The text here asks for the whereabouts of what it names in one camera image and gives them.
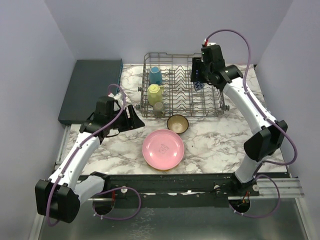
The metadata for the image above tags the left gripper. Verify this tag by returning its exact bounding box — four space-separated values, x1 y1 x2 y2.
107 104 145 132

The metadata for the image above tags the red patterned bowl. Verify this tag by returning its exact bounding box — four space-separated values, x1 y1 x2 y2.
193 81 205 92

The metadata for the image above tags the small grey cup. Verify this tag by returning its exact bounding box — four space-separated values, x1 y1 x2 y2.
153 102 165 117

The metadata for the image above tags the yellow-green faceted mug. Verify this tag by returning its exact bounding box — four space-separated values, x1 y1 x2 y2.
147 84 164 106

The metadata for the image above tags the brown beige bowl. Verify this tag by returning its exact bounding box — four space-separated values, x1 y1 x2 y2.
166 114 189 135

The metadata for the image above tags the blue floral mug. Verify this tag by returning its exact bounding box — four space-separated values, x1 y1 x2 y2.
148 66 163 85

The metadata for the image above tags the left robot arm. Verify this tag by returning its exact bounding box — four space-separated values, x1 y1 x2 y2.
35 96 145 223

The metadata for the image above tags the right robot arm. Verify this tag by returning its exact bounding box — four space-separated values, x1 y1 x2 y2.
191 43 288 196

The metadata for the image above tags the pink plate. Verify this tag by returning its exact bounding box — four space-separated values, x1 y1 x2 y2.
142 129 185 169

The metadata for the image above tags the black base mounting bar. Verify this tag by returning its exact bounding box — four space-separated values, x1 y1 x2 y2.
91 173 259 209

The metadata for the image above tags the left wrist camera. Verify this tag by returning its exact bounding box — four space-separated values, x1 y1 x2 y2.
108 92 124 108

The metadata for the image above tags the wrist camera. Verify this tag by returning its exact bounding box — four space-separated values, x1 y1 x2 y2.
201 38 216 48
108 92 124 108

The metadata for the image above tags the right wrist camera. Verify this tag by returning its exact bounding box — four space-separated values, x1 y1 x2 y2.
201 38 216 48

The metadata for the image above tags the grey wire dish rack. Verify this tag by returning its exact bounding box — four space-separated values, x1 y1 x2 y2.
138 52 230 118

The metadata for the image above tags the dark grey network switch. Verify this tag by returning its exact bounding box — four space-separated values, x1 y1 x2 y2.
58 58 123 125

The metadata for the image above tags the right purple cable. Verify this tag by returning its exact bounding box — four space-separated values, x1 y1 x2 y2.
203 29 299 167

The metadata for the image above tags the aluminium rail frame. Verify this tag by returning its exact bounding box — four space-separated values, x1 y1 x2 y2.
257 178 305 199

